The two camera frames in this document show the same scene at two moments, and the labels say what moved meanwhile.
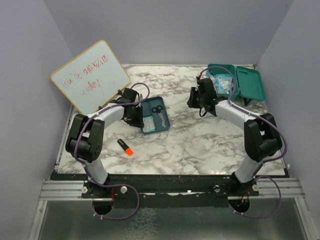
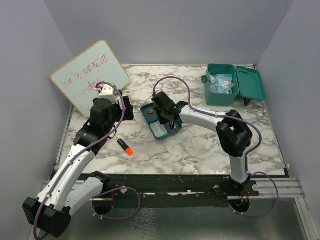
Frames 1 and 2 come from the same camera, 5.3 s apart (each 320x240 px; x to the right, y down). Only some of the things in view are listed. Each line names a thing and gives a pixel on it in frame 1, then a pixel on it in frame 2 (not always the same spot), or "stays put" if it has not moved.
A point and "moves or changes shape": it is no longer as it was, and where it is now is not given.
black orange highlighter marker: [127, 150] stays put
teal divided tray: [155, 116] moves or changes shape
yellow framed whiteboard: [90, 79] stays put
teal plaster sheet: [148, 125] → [159, 130]
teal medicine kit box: [249, 84] stays put
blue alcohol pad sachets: [223, 83] stays put
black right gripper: [191, 102] → [164, 121]
